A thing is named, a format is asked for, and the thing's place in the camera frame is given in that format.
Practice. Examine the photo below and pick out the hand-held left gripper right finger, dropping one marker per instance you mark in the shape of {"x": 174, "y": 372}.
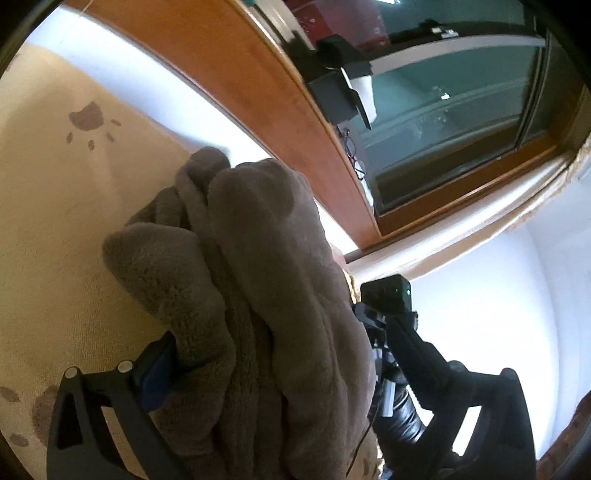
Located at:
{"x": 512, "y": 415}

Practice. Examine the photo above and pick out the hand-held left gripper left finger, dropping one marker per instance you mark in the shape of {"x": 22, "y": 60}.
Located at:
{"x": 154, "y": 378}

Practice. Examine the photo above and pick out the brown fleece garment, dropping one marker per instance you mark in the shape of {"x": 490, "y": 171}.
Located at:
{"x": 277, "y": 300}

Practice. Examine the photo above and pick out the person's right hand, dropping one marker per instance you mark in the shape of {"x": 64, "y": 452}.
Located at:
{"x": 422, "y": 364}

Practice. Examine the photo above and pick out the wooden door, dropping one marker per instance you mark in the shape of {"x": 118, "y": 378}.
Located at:
{"x": 570, "y": 438}

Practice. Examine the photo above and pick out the cream patterned curtain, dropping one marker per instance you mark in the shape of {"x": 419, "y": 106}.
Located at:
{"x": 461, "y": 230}

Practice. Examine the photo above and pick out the eyeglasses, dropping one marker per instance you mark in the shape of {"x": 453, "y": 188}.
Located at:
{"x": 354, "y": 154}

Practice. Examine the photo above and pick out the beige paw print blanket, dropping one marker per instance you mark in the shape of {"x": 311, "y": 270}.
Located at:
{"x": 60, "y": 230}

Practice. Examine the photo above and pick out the white paper sheet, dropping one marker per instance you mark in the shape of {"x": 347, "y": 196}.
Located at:
{"x": 367, "y": 94}

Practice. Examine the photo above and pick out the black box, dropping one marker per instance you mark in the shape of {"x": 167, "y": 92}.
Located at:
{"x": 330, "y": 92}

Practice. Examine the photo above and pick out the red box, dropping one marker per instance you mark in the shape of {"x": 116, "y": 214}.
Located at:
{"x": 341, "y": 23}

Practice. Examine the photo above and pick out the wooden window frame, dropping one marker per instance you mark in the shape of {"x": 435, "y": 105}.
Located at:
{"x": 277, "y": 92}

